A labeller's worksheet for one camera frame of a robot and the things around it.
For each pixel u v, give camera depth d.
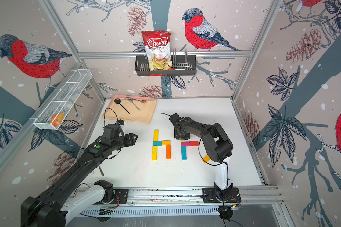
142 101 1.18
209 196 0.73
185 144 0.92
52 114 0.71
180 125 0.71
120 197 0.73
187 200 0.73
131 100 1.18
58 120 0.67
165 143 0.95
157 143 0.93
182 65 0.95
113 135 0.62
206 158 0.88
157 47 0.81
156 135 0.98
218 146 0.52
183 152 0.90
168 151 0.90
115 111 1.13
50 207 0.39
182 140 0.95
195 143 0.95
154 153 0.90
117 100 1.18
